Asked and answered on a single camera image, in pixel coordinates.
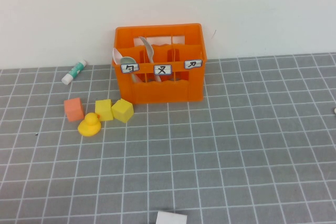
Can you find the grey plastic fork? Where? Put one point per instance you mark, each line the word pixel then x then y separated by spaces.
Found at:
pixel 150 49

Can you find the mint green plastic spoon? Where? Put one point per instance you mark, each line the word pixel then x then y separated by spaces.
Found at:
pixel 129 60

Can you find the pink plastic spoon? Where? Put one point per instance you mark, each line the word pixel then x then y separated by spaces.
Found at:
pixel 116 54

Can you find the orange plastic cutlery holder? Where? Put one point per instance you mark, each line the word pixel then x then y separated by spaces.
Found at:
pixel 160 94

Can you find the white label reading 叉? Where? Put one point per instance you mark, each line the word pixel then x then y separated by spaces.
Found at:
pixel 162 69

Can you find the white label reading 刀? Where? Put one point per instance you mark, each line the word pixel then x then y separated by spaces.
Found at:
pixel 193 64

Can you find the yellow foam cube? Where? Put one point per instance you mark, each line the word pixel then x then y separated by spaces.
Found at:
pixel 122 111
pixel 103 109

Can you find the white label reading 勺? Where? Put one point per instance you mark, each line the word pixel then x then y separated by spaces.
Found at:
pixel 130 68

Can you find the yellow rubber duck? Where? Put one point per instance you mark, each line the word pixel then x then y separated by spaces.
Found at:
pixel 89 127

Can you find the orange foam cube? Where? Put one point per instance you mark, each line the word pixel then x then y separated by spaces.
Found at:
pixel 74 110

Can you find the white green glue stick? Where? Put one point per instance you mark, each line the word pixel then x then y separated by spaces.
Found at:
pixel 74 71

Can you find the white paper sheet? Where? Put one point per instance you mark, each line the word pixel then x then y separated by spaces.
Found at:
pixel 170 218

